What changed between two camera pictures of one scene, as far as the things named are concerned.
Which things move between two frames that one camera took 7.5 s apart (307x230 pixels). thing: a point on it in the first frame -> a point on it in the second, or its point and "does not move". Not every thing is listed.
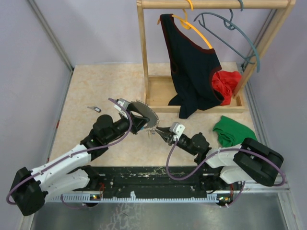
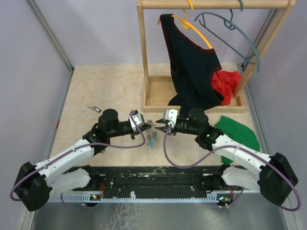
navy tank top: [191, 65] does not move
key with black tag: [95, 108] does not move
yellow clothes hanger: [185, 24] does not move
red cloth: [226, 82] does not move
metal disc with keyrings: [154, 120] -> [150, 132]
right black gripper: [166, 134] -> [163, 128]
